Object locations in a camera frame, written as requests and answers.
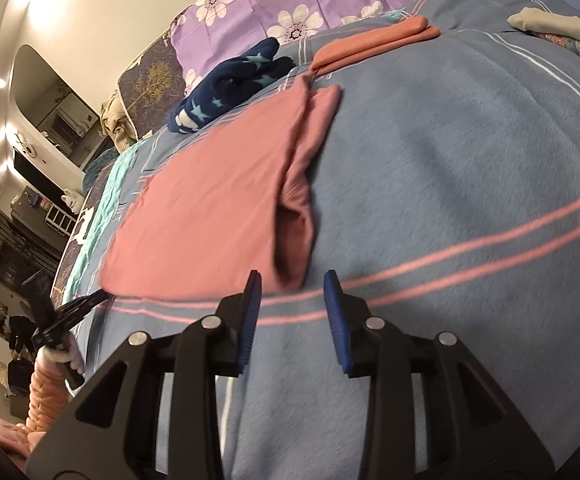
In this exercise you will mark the navy star print blanket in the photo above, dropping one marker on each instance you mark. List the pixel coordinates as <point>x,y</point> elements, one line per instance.
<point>219,95</point>

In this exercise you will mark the teal blanket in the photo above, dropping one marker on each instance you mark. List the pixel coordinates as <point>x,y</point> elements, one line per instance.
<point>104,200</point>

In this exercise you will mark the person's left hand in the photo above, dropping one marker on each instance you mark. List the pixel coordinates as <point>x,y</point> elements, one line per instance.
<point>62,355</point>

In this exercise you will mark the purple flower print pillow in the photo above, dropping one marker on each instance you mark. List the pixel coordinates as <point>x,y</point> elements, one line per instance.
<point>280,5</point>

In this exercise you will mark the folded beige garment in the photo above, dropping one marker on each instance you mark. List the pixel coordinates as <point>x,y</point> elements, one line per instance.
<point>565,25</point>

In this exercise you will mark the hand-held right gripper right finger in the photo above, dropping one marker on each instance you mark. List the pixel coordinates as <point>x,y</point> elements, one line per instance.
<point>337,330</point>

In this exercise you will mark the blue plaid bed sheet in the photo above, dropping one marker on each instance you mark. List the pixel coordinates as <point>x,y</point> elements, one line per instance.
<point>445,185</point>

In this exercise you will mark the white round wall decoration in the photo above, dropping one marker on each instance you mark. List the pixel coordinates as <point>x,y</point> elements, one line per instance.
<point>27,147</point>

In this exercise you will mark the grey-blue knit blanket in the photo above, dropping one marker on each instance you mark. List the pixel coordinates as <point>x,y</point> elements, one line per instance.
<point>99,172</point>

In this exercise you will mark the pink long-sleeve shirt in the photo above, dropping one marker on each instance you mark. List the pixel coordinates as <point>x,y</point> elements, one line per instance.
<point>209,200</point>

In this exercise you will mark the white ladder shelf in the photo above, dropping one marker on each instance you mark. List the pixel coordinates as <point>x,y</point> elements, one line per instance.
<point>59,220</point>

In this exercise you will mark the dark deer print mattress pad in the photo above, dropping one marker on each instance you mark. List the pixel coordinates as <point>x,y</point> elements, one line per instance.
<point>79,240</point>

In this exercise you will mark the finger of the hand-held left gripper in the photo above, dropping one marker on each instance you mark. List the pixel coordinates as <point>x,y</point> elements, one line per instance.
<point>87,305</point>

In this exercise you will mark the folded orange garment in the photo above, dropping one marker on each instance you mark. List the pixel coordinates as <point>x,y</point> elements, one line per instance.
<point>370,42</point>

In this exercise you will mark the white cat figurine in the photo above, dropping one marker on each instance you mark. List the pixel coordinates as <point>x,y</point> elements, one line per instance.
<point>72,200</point>

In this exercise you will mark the dark tree print cushion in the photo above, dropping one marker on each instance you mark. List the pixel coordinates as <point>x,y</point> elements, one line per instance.
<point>154,80</point>

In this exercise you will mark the beige knit garment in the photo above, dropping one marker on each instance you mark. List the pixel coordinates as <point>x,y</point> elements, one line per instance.
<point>117,125</point>

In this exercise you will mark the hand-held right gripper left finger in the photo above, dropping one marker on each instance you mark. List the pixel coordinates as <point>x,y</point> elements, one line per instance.
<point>247,330</point>

